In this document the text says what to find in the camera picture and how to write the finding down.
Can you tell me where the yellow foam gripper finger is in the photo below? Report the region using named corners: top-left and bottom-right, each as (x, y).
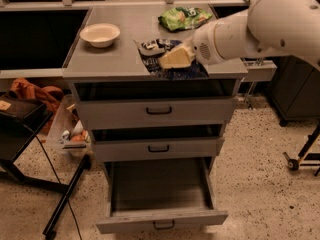
top-left (158, 45), bottom-right (195, 69)

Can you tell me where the blue chip bag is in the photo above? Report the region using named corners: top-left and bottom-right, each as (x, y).
top-left (135, 38), bottom-right (208, 80)

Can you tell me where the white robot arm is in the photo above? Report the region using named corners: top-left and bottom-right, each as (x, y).
top-left (158, 0), bottom-right (320, 69)

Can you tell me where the green chip bag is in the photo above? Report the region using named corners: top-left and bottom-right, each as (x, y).
top-left (158, 7), bottom-right (213, 32)

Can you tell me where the top grey drawer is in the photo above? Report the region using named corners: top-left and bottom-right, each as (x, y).
top-left (76, 97), bottom-right (236, 130)

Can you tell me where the grey drawer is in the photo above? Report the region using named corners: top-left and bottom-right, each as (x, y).
top-left (93, 137), bottom-right (224, 162)
top-left (97, 158), bottom-right (228, 234)
top-left (76, 97), bottom-right (236, 130)

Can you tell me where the grey drawer cabinet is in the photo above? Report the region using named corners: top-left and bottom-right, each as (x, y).
top-left (61, 3), bottom-right (249, 235)

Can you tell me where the middle grey drawer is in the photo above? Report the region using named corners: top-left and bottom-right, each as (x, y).
top-left (93, 137), bottom-right (224, 162)

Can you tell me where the bottom grey drawer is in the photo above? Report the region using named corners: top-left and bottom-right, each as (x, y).
top-left (97, 158), bottom-right (228, 234)

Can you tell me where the white bowl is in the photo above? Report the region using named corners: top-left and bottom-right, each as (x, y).
top-left (80, 23), bottom-right (120, 48)

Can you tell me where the metal pole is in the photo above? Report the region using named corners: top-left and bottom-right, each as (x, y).
top-left (244, 58), bottom-right (265, 108)

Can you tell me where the dark grey cabinet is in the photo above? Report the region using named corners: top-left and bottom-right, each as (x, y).
top-left (266, 56), bottom-right (320, 127)

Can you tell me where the clear plastic bin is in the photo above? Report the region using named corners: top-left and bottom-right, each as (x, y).
top-left (46, 94), bottom-right (92, 156)

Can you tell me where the black wheeled tripod base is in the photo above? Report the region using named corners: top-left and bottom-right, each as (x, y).
top-left (283, 123), bottom-right (320, 176)

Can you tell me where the orange jacket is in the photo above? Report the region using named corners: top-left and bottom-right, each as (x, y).
top-left (1, 78), bottom-right (64, 134)

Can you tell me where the black cable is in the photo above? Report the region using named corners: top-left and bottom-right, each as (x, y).
top-left (21, 123), bottom-right (83, 240)

